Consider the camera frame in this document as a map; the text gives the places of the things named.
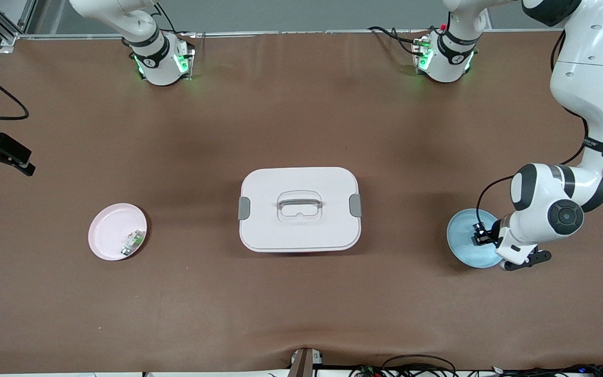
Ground white lidded storage box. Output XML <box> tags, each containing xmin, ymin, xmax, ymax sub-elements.
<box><xmin>238</xmin><ymin>167</ymin><xmax>363</xmax><ymax>254</ymax></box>

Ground light blue round plate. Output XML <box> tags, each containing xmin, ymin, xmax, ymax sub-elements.
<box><xmin>446</xmin><ymin>208</ymin><xmax>506</xmax><ymax>269</ymax></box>

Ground pink round plate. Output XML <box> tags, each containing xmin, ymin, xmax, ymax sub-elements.
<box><xmin>88</xmin><ymin>203</ymin><xmax>148</xmax><ymax>262</ymax></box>

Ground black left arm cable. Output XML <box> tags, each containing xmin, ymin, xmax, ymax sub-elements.
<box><xmin>476</xmin><ymin>174</ymin><xmax>516</xmax><ymax>227</ymax></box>

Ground aluminium frame post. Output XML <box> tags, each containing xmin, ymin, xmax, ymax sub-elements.
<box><xmin>0</xmin><ymin>0</ymin><xmax>38</xmax><ymax>47</ymax></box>

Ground green push-button switch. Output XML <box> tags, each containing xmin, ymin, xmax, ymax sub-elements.
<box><xmin>120</xmin><ymin>230</ymin><xmax>144</xmax><ymax>258</ymax></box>

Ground black table edge cables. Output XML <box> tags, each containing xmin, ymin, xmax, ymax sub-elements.
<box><xmin>349</xmin><ymin>354</ymin><xmax>603</xmax><ymax>377</ymax></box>

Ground black base cable bundle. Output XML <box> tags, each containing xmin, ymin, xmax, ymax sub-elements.
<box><xmin>155</xmin><ymin>3</ymin><xmax>197</xmax><ymax>38</ymax></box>
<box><xmin>367</xmin><ymin>24</ymin><xmax>428</xmax><ymax>57</ymax></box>

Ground metal table edge bracket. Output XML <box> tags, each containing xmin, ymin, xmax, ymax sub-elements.
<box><xmin>287</xmin><ymin>347</ymin><xmax>324</xmax><ymax>377</ymax></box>

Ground silver table edge rail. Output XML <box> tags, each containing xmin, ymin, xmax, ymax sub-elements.
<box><xmin>0</xmin><ymin>27</ymin><xmax>564</xmax><ymax>48</ymax></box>

